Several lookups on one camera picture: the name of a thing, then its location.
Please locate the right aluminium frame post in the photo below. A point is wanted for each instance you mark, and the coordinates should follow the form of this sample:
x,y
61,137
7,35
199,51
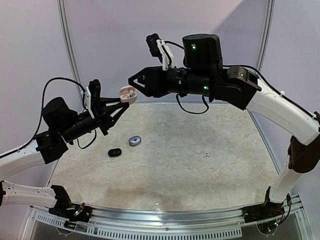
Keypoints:
x,y
266,29

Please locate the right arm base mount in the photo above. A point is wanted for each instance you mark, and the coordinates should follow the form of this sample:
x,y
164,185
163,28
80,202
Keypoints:
x,y
263,211

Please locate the blue earbud charging case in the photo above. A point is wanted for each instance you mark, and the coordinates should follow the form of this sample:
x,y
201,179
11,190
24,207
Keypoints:
x,y
134,141

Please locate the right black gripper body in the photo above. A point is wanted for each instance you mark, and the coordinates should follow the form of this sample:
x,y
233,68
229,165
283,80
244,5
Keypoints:
x,y
155,81

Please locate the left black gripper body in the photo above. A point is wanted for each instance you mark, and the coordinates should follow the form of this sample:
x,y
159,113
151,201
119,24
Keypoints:
x,y
100,116

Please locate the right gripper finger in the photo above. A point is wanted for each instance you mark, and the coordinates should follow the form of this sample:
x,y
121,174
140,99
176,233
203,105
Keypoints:
x,y
140,76
144,89

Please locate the slotted white cable duct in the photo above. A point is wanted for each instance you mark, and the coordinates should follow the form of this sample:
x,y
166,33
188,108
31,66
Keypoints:
x,y
54,228

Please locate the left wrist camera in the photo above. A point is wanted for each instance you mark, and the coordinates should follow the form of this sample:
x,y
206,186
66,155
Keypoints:
x,y
91,98

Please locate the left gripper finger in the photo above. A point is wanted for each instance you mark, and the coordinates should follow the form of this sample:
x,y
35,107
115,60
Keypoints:
x,y
114,112
109,100

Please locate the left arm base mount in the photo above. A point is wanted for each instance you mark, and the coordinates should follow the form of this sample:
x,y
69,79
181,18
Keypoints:
x,y
71,211

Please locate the left aluminium frame post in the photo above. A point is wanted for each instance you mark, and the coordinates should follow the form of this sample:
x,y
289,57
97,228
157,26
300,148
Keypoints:
x,y
62,11

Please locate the black earbud charging case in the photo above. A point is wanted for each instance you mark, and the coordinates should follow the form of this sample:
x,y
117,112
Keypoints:
x,y
114,152

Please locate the white round charging case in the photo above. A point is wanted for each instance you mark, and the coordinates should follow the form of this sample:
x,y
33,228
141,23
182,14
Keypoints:
x,y
124,95

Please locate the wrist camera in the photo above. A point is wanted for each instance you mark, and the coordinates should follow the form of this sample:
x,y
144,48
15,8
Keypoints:
x,y
91,98
159,49

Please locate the aluminium frame post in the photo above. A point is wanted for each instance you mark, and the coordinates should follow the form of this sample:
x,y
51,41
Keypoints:
x,y
62,11
266,29

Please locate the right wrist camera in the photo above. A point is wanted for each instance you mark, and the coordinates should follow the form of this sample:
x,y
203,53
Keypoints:
x,y
159,49

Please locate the aluminium front rail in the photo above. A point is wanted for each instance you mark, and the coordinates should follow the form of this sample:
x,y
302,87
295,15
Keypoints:
x,y
214,219

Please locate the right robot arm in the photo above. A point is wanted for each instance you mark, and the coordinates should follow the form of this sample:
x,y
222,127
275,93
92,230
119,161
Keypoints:
x,y
203,73

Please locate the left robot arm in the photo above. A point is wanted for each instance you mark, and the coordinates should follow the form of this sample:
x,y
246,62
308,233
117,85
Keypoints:
x,y
64,126

